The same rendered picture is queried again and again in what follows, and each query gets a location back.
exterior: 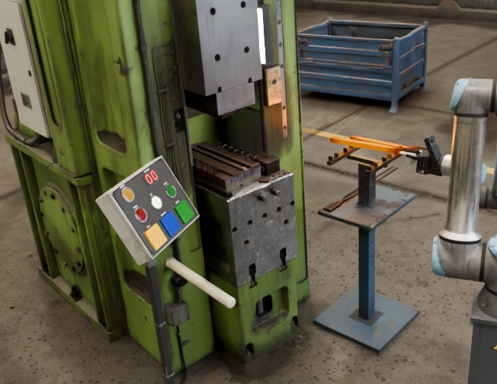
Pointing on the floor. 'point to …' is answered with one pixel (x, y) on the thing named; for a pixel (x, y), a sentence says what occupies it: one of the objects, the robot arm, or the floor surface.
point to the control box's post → (159, 320)
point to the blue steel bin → (363, 59)
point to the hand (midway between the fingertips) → (402, 150)
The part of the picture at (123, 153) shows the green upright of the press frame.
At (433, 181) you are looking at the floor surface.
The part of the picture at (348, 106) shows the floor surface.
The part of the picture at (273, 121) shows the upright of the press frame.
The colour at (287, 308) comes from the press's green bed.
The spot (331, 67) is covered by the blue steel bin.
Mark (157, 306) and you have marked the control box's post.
